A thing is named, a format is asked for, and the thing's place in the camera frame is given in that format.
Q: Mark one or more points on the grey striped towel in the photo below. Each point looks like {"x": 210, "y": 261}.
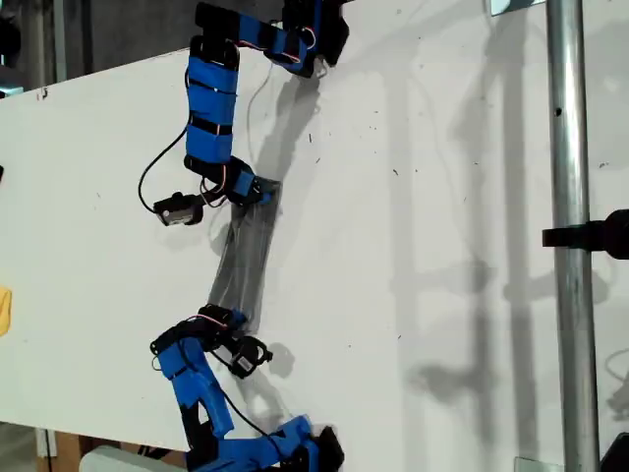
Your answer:
{"x": 245, "y": 255}

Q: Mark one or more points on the white box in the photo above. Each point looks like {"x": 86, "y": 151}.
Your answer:
{"x": 113, "y": 462}

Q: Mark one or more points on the wooden table support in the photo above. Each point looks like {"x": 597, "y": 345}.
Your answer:
{"x": 69, "y": 452}

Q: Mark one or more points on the yellow object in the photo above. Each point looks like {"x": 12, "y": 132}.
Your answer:
{"x": 4, "y": 314}

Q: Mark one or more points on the dark round background object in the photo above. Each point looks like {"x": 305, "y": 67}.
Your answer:
{"x": 7, "y": 39}

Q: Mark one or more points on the black clamp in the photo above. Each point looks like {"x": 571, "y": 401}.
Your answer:
{"x": 609, "y": 233}

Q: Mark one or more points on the black rounded object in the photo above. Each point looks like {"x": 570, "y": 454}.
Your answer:
{"x": 616, "y": 457}

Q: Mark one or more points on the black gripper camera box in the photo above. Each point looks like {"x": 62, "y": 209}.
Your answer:
{"x": 243, "y": 359}
{"x": 177, "y": 211}

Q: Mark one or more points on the steel post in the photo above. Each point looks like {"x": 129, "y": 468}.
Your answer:
{"x": 570, "y": 147}

